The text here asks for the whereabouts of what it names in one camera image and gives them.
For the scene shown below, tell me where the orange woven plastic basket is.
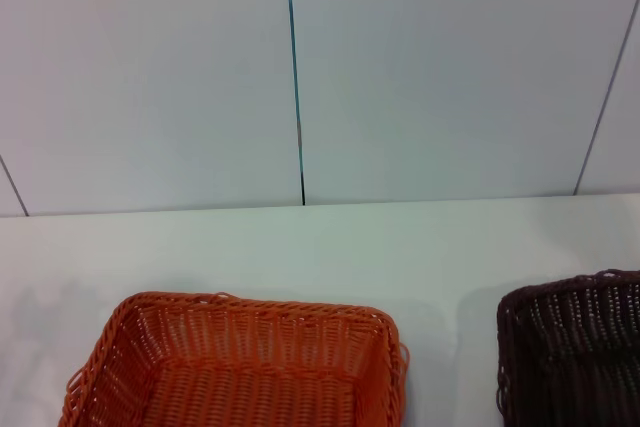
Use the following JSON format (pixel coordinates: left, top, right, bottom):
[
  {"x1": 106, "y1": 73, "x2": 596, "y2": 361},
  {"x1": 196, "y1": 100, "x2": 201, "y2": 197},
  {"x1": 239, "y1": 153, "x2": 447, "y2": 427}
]
[{"x1": 57, "y1": 290, "x2": 411, "y2": 427}]

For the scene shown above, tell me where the dark brown woven basket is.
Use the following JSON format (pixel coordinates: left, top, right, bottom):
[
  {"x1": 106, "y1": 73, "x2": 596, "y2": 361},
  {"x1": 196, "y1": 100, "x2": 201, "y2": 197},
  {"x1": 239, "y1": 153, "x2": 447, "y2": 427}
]
[{"x1": 495, "y1": 269, "x2": 640, "y2": 427}]

